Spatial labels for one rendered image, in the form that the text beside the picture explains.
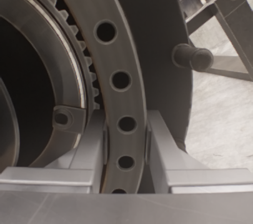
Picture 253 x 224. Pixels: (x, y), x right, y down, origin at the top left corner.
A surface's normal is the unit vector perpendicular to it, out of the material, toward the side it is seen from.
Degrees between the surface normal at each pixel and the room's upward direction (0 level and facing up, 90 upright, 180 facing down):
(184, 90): 90
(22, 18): 90
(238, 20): 90
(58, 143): 90
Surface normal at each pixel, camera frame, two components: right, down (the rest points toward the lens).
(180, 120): 0.02, 0.29
